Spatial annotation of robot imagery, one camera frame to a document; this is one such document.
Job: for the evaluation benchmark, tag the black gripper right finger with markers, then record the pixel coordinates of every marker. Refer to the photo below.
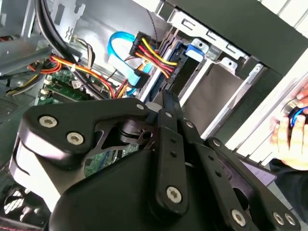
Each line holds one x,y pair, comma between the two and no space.
216,168

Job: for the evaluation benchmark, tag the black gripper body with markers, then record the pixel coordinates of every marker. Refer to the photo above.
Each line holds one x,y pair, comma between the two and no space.
115,197

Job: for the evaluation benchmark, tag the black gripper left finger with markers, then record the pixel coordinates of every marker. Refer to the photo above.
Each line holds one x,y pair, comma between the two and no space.
60,125

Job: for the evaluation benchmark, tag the person's hand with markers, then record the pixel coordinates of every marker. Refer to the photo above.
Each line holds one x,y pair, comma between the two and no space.
293,149

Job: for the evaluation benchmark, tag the hard disk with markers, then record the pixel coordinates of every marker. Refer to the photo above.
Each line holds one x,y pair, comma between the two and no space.
196,51

